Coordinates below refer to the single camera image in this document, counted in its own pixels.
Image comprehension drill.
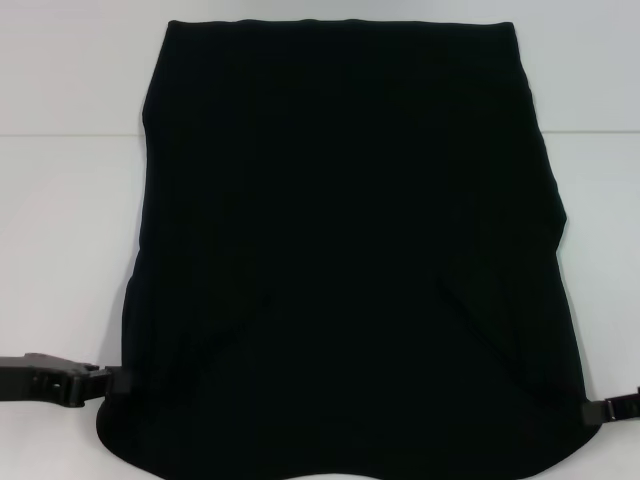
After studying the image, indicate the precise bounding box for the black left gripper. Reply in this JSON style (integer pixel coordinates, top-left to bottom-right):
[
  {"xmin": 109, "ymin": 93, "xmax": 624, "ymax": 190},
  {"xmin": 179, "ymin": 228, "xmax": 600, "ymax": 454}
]
[{"xmin": 0, "ymin": 351, "xmax": 133, "ymax": 409}]

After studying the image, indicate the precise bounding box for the black t-shirt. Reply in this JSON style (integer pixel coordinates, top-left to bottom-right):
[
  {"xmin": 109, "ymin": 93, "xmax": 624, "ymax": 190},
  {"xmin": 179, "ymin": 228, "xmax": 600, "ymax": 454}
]
[{"xmin": 94, "ymin": 18, "xmax": 604, "ymax": 480}]

